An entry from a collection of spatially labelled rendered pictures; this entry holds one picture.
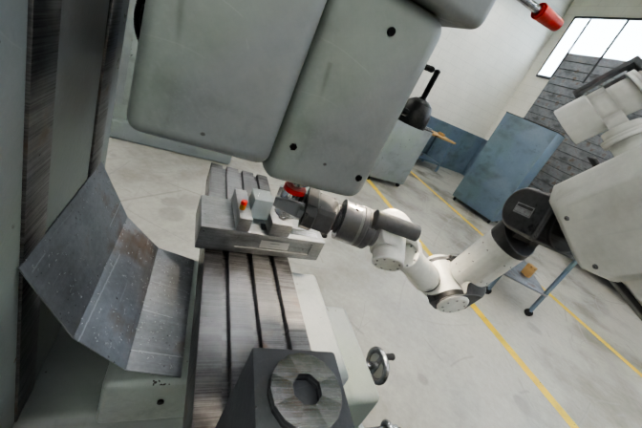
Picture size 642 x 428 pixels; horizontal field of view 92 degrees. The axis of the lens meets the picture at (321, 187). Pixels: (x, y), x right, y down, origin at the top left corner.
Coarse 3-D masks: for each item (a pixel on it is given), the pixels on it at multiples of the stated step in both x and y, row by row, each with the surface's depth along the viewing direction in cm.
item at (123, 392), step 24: (192, 288) 77; (312, 288) 94; (192, 312) 71; (312, 312) 85; (312, 336) 78; (336, 360) 75; (120, 384) 54; (144, 384) 55; (168, 384) 57; (120, 408) 56; (144, 408) 58; (168, 408) 60
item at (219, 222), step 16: (240, 192) 88; (208, 208) 82; (224, 208) 85; (208, 224) 76; (224, 224) 79; (240, 224) 78; (256, 224) 85; (208, 240) 77; (224, 240) 79; (240, 240) 81; (256, 240) 83; (272, 240) 84; (288, 240) 85; (304, 240) 87; (320, 240) 91; (288, 256) 89; (304, 256) 91
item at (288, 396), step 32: (256, 352) 39; (288, 352) 41; (320, 352) 43; (256, 384) 36; (288, 384) 36; (320, 384) 37; (224, 416) 43; (256, 416) 33; (288, 416) 33; (320, 416) 34
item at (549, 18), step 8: (520, 0) 45; (528, 0) 45; (528, 8) 46; (536, 8) 46; (544, 8) 46; (536, 16) 47; (544, 16) 47; (552, 16) 47; (560, 16) 48; (544, 24) 48; (552, 24) 48; (560, 24) 48
